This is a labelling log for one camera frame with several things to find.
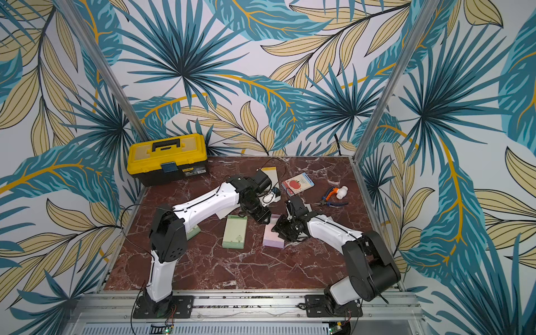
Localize blue orange pliers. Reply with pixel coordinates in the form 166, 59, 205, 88
317, 187, 348, 208

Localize green house lucky day pad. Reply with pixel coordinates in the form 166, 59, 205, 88
186, 226, 201, 240

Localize red apple memo pad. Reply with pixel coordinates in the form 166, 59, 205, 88
282, 173, 315, 197

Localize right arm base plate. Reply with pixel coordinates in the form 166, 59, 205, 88
298, 294, 363, 318

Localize yellow black toolbox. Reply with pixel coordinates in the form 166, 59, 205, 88
127, 133, 207, 187

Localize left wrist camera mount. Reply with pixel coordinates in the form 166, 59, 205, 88
261, 186, 281, 206

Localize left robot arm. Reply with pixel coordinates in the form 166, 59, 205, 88
140, 170, 273, 318

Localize aluminium front rail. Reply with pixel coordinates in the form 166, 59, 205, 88
63, 289, 431, 334

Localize yellow top memo pad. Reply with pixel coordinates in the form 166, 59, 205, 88
261, 167, 279, 188

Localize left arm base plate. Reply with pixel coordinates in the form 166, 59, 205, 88
133, 295, 194, 320

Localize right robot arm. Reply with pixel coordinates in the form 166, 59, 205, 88
272, 196, 401, 317

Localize torn lucky day cover page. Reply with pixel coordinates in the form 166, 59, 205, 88
216, 205, 237, 220

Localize purple flower lucky day pad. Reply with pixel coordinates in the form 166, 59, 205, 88
262, 214, 285, 249

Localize green red lucky memo pad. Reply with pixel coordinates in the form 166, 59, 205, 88
222, 215, 247, 249

